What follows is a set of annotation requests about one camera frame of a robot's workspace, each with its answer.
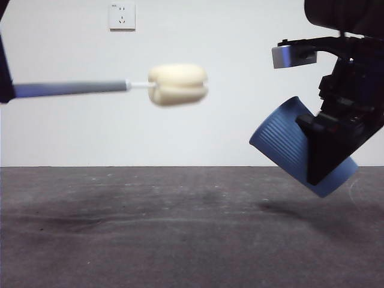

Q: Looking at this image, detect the grey handled sponge cup brush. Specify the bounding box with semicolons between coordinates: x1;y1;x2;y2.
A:
11;62;209;108

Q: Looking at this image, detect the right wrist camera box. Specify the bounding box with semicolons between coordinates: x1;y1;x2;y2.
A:
271;44;318;70

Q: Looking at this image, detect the white wall socket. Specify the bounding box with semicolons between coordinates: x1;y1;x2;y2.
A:
109;2;136;32

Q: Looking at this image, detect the blue ribbed plastic cup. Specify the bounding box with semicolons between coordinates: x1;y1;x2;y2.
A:
248;95;359;199

